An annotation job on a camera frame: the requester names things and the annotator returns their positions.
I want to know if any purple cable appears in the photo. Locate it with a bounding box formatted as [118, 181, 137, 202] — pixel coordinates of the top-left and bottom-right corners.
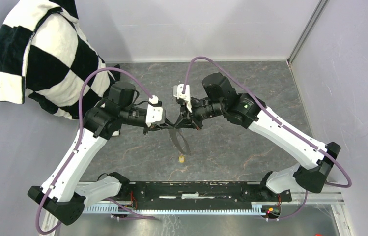
[36, 67, 155, 235]
[183, 56, 353, 188]

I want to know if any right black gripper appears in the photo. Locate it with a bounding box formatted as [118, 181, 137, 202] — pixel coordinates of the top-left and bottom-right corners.
[174, 95, 226, 130]

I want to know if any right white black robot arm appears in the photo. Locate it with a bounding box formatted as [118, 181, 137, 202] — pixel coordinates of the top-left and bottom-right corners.
[173, 73, 341, 201]

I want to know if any aluminium corner profile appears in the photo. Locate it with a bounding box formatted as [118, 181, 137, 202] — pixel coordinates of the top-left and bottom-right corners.
[286, 0, 330, 66]

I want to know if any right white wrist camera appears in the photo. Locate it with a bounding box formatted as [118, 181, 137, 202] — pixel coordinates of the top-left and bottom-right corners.
[172, 84, 192, 113]

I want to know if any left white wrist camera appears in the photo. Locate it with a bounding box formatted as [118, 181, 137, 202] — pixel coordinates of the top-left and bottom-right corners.
[145, 95, 166, 127]

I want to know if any white toothed cable duct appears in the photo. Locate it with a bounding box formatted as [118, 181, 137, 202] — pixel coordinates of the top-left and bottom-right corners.
[83, 203, 265, 216]

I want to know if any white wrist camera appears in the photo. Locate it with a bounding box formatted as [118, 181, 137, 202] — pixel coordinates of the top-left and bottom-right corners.
[172, 84, 192, 113]
[145, 95, 166, 127]

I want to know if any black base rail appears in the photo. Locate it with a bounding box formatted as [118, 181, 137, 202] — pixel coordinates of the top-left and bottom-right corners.
[114, 181, 292, 210]

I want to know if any black white checkered cloth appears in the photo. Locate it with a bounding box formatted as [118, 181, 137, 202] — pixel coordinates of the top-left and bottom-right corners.
[0, 0, 120, 120]

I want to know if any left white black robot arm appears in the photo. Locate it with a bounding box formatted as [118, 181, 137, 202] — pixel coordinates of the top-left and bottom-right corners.
[28, 82, 167, 225]

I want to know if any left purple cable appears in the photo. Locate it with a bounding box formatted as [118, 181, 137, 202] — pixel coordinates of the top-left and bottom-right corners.
[36, 67, 155, 235]

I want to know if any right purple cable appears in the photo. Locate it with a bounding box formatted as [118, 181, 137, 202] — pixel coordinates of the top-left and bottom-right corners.
[183, 56, 353, 188]

